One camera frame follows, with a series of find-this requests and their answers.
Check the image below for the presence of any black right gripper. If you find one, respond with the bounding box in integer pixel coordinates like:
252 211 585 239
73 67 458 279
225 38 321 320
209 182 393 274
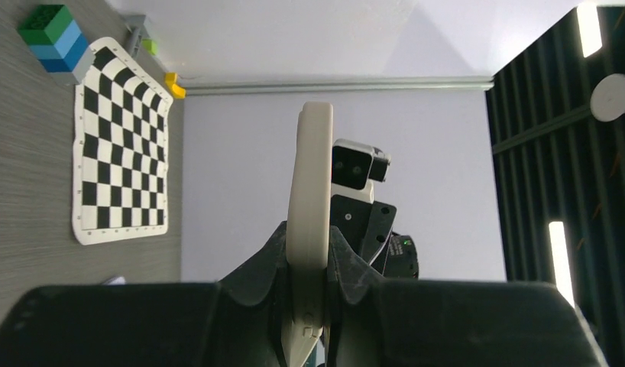
330 195 397 274

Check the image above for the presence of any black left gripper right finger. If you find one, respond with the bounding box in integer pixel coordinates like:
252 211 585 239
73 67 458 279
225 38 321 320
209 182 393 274
325 228 607 366

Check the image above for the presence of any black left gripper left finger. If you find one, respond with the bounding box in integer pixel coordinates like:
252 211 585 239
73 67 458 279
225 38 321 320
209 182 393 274
0 224 286 366

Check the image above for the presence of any cream cased phone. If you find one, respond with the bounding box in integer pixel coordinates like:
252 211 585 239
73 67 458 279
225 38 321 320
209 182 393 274
281 102 333 366

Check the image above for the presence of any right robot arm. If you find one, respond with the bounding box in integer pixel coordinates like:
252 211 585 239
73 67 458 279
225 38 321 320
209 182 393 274
330 195 419 279

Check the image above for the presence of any lilac phone case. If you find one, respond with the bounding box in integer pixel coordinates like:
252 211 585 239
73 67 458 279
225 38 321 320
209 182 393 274
103 276 127 285

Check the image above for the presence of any black white chessboard mat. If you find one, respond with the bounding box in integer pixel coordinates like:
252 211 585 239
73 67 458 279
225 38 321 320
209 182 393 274
71 37 173 245

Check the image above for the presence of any yellow curved toy piece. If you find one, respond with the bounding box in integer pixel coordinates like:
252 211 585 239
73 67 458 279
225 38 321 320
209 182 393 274
164 73 186 99

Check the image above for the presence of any small green cube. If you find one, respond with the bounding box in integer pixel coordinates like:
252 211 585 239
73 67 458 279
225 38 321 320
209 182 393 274
141 38 158 56

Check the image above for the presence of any white round ceiling device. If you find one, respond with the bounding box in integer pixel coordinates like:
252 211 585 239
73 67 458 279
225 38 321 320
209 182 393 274
590 73 625 122

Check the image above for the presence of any ceiling light strip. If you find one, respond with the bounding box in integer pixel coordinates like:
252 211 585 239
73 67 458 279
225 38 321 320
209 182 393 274
576 2 603 57

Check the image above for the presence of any green blue block stack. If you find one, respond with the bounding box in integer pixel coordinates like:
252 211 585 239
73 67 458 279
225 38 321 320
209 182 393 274
18 4 95 85

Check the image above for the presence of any aluminium frame rail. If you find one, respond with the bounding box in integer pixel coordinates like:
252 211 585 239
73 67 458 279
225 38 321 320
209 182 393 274
186 76 494 96

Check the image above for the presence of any grey metal bracket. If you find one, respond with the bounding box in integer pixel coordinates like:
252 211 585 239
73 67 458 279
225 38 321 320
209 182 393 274
124 15 150 59

